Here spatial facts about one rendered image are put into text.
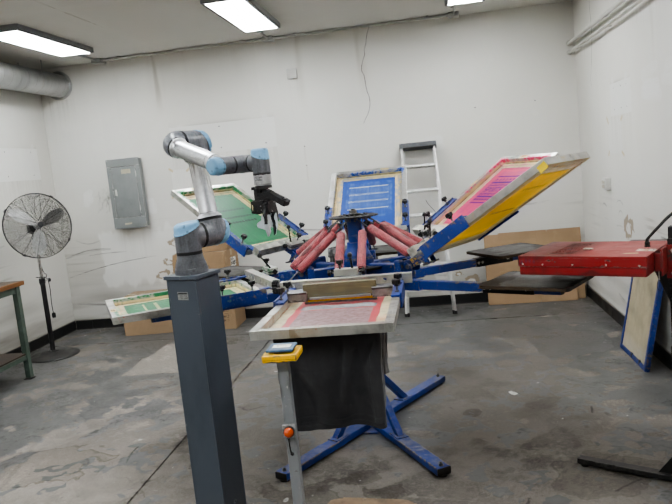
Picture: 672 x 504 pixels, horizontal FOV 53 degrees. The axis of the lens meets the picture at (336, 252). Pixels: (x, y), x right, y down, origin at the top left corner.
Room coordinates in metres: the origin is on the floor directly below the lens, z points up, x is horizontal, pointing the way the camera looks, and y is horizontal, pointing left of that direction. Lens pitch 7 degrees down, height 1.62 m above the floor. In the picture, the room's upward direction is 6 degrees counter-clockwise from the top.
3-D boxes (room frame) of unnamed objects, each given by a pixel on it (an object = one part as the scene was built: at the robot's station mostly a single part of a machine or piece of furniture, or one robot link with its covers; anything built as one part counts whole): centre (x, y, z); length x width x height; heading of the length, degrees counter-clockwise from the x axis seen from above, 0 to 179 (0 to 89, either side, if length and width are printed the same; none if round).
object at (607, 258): (3.17, -1.23, 1.06); 0.61 x 0.46 x 0.12; 51
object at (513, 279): (3.63, -0.65, 0.91); 1.34 x 0.40 x 0.08; 51
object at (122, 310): (3.72, 0.72, 1.05); 1.08 x 0.61 x 0.23; 111
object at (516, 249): (4.30, -0.75, 0.91); 1.34 x 0.40 x 0.08; 111
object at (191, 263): (3.05, 0.66, 1.25); 0.15 x 0.15 x 0.10
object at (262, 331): (3.01, 0.03, 0.97); 0.79 x 0.58 x 0.04; 171
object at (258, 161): (2.86, 0.28, 1.66); 0.09 x 0.08 x 0.11; 45
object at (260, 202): (2.86, 0.28, 1.50); 0.09 x 0.08 x 0.12; 63
